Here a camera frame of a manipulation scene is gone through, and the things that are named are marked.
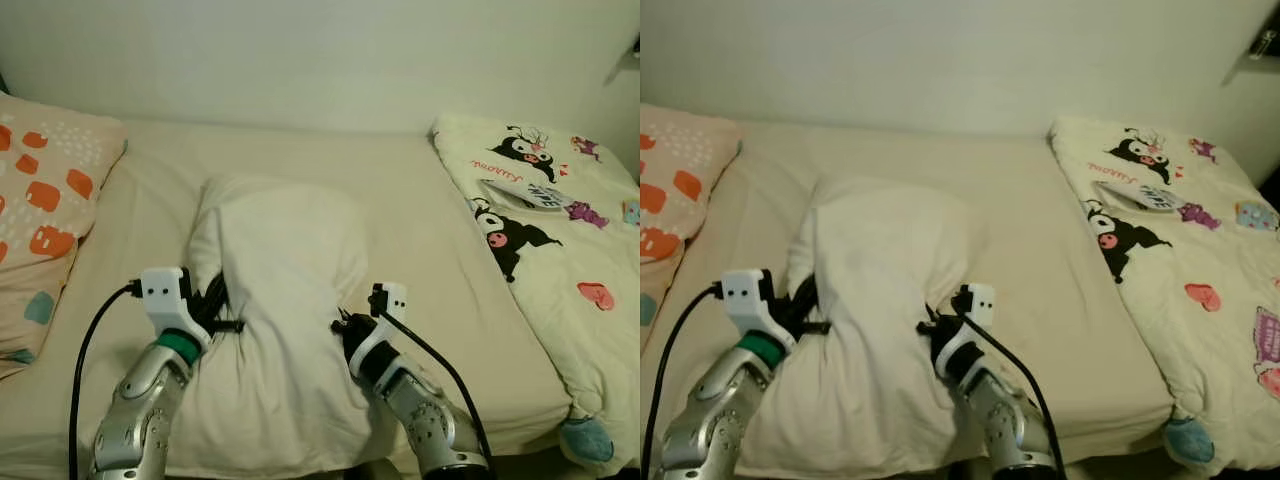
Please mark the bed with cream sheet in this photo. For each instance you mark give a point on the bed with cream sheet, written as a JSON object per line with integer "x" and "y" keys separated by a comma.
{"x": 1010, "y": 200}
{"x": 400, "y": 200}

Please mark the plain cream pillow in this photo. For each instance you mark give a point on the plain cream pillow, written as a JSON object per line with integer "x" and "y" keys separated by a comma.
{"x": 890, "y": 260}
{"x": 280, "y": 260}

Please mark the pink pillow with orange patches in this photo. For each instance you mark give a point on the pink pillow with orange patches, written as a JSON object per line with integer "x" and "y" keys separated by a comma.
{"x": 50, "y": 170}
{"x": 680, "y": 170}

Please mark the cream cartoon print quilt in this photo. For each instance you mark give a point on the cream cartoon print quilt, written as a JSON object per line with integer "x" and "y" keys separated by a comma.
{"x": 560, "y": 260}
{"x": 1180, "y": 260}

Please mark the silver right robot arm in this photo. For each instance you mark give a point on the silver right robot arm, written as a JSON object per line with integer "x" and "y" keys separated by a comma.
{"x": 430, "y": 420}
{"x": 1005, "y": 415}

